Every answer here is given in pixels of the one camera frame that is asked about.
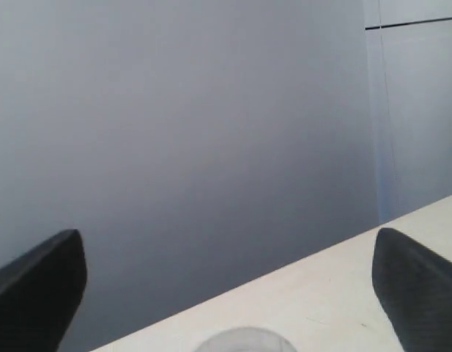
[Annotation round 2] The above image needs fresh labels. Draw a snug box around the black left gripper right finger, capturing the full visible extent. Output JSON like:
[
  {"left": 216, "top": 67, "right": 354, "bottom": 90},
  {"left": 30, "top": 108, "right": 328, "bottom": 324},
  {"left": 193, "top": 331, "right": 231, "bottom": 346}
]
[{"left": 371, "top": 227, "right": 452, "bottom": 352}]

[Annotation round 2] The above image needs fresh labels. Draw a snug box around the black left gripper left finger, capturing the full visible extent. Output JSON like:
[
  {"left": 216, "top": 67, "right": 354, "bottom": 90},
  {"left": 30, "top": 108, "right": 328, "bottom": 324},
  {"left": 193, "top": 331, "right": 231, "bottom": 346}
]
[{"left": 0, "top": 229, "right": 87, "bottom": 351}]

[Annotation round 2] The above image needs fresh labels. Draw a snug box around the clear plastic spice shaker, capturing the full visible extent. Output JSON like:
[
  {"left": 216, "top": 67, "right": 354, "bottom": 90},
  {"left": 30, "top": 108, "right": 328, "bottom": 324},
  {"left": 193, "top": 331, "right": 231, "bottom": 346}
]
[{"left": 194, "top": 326, "right": 297, "bottom": 352}]

